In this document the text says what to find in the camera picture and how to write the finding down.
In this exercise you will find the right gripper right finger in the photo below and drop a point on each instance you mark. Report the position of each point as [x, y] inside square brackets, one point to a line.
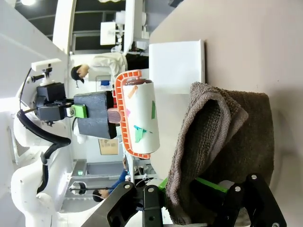
[255, 201]

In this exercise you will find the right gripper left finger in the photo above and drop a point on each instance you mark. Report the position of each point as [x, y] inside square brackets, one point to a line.
[142, 205]

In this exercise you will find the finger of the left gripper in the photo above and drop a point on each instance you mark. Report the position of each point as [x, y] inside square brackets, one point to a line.
[79, 111]

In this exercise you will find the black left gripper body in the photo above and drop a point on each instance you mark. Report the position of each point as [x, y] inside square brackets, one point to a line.
[49, 113]

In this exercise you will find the brown towel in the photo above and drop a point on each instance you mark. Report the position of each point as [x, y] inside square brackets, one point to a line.
[236, 130]

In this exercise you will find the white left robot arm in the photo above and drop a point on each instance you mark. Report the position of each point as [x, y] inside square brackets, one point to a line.
[26, 184]

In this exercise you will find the person in blue shirt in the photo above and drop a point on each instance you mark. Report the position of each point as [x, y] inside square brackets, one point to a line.
[113, 186]

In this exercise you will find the cardboard box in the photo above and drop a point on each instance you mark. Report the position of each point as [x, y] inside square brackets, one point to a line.
[108, 146]

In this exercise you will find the pink paper scrap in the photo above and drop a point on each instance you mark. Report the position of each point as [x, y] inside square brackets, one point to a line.
[127, 111]

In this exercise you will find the black-haired person white shirt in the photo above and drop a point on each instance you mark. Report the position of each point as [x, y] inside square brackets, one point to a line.
[104, 65]

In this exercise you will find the orange paper scrap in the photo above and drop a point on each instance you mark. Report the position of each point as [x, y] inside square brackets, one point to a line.
[132, 91]

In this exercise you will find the blue-green paper scrap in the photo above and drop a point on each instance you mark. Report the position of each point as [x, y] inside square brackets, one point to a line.
[139, 133]

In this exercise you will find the green paper scrap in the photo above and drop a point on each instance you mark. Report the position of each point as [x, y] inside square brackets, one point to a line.
[153, 110]

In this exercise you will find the white lint roller stand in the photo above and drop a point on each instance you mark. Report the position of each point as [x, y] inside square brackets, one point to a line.
[176, 63]

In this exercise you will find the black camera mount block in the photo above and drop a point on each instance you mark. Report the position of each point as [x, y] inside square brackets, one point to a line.
[50, 92]

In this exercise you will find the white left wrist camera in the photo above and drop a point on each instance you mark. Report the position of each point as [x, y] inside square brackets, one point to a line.
[46, 64]

